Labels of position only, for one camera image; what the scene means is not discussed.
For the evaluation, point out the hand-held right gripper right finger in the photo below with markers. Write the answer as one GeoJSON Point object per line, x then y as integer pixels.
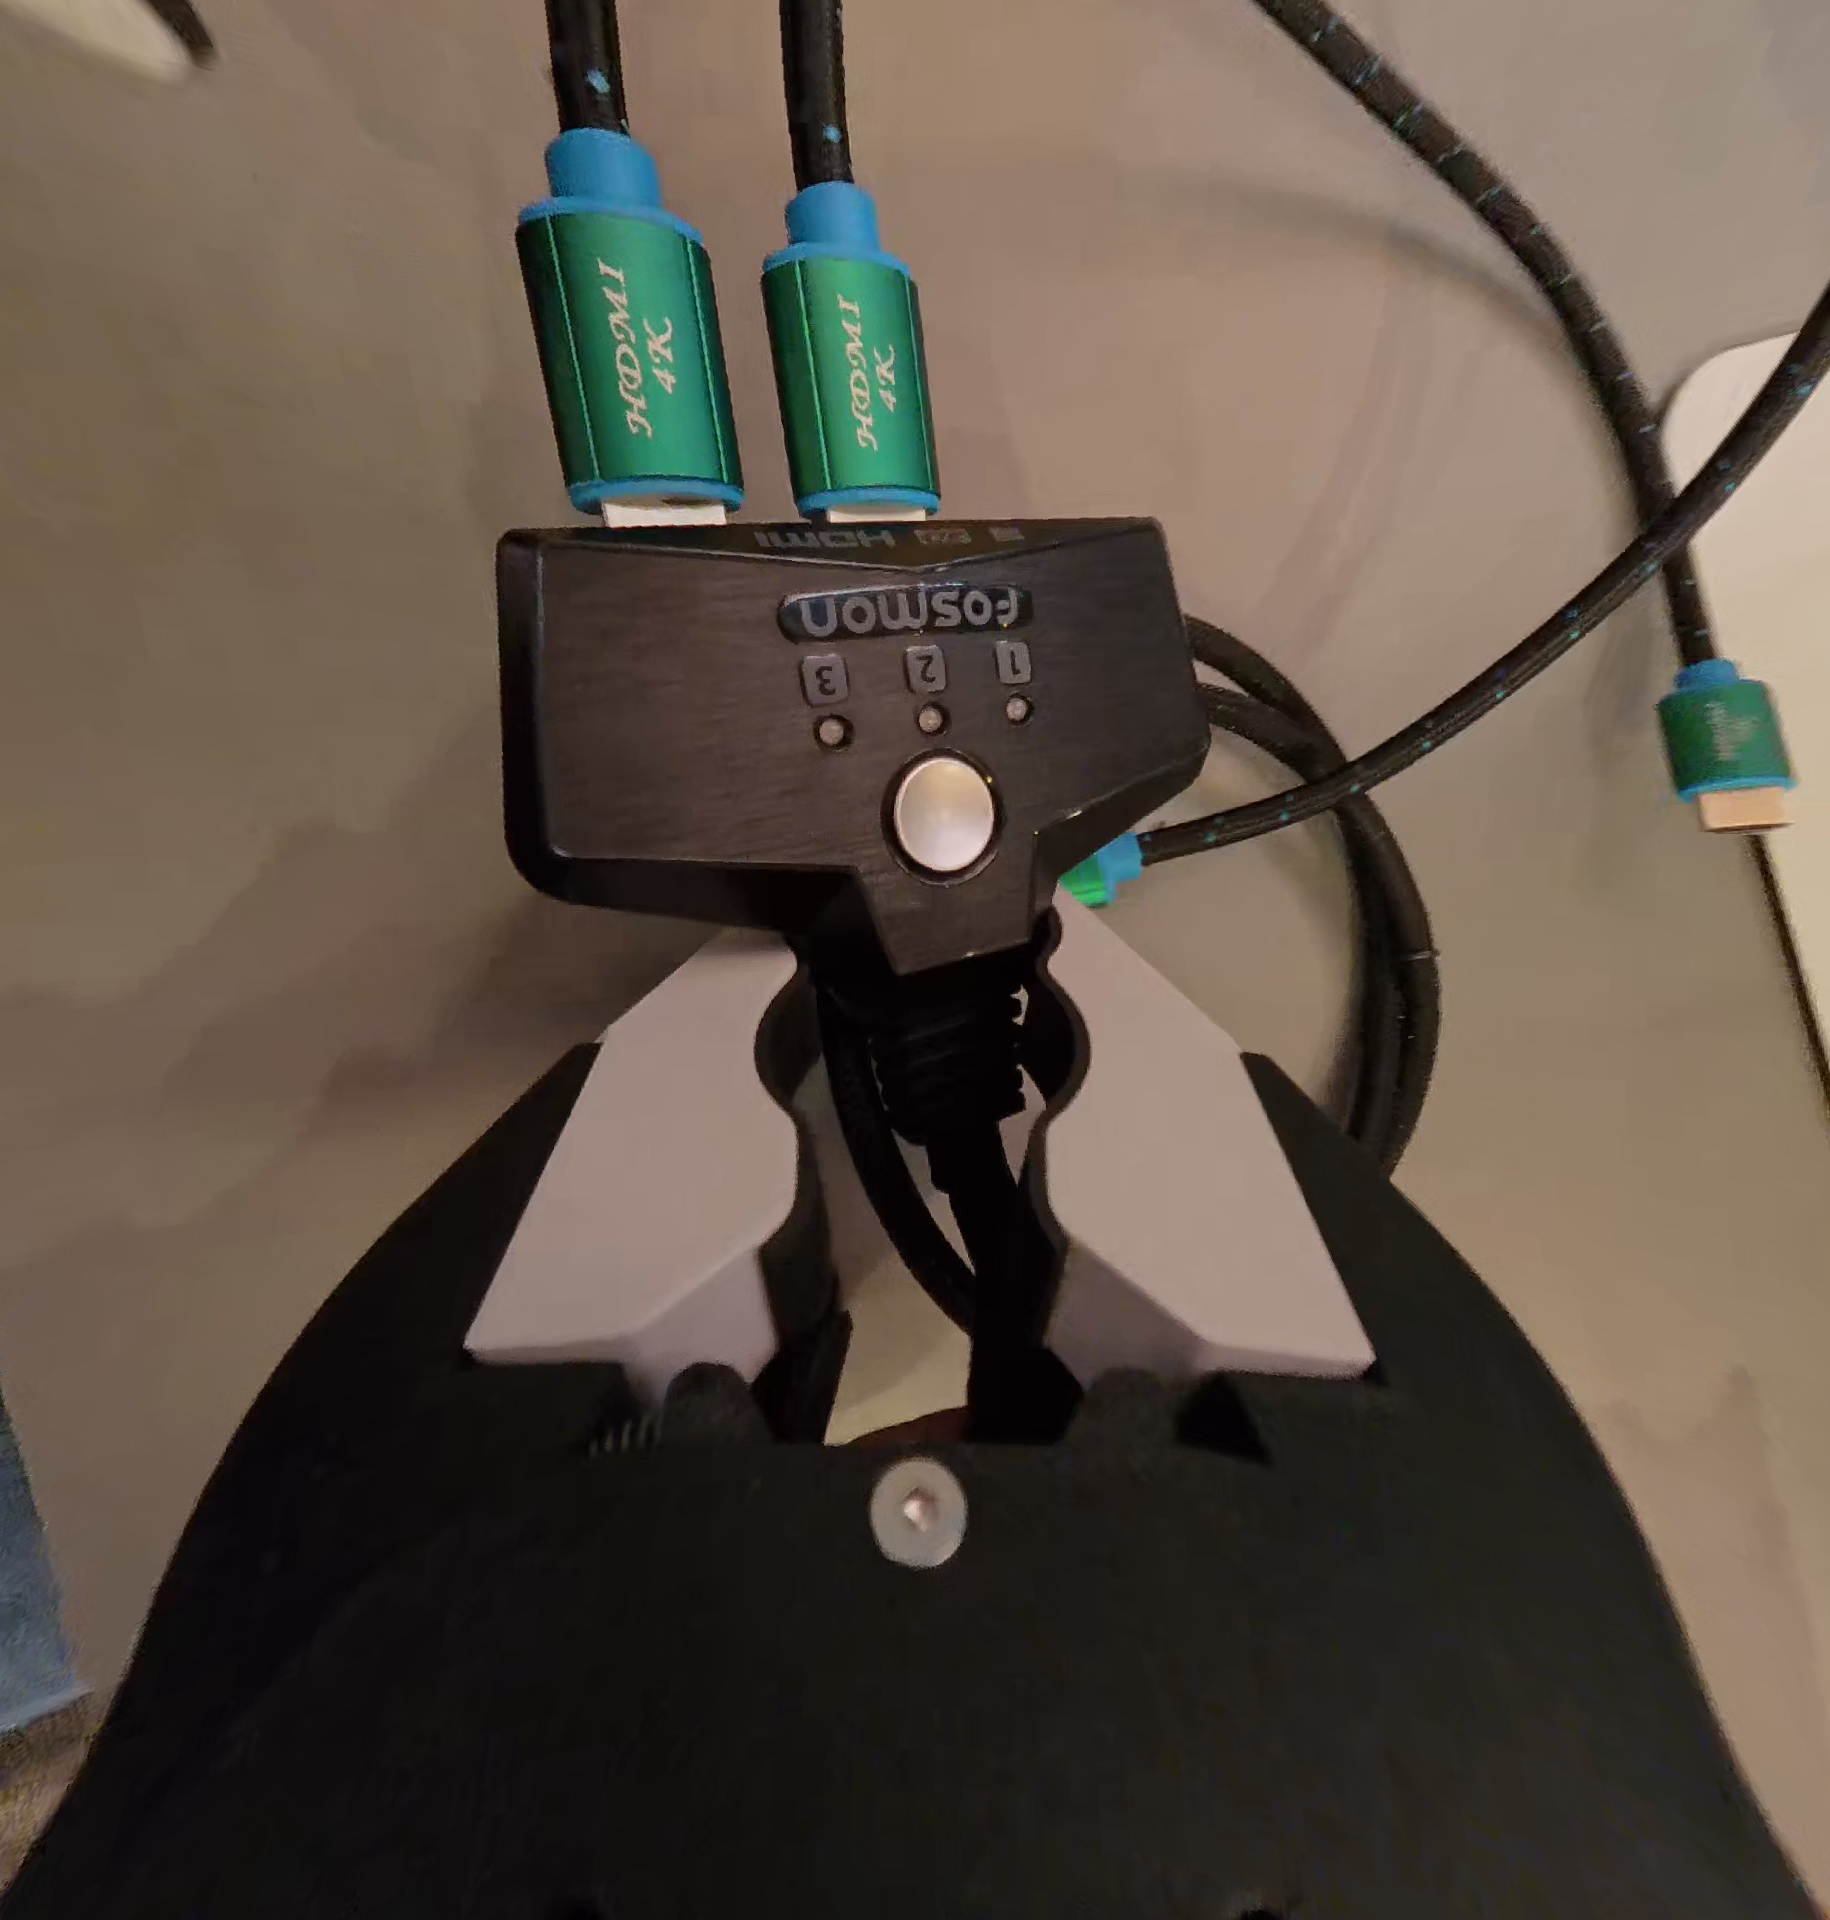
{"type": "Point", "coordinates": [1216, 1203]}

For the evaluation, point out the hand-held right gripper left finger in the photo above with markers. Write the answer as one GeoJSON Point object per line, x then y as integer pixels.
{"type": "Point", "coordinates": [629, 1203]}

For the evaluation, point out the black hdmi switch box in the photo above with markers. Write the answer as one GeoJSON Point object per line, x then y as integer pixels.
{"type": "Point", "coordinates": [708, 720]}

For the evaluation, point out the person's leg in jeans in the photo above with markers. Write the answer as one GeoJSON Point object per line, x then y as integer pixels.
{"type": "Point", "coordinates": [9, 1500]}

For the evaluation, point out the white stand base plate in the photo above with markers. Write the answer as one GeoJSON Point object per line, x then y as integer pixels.
{"type": "Point", "coordinates": [1799, 750]}

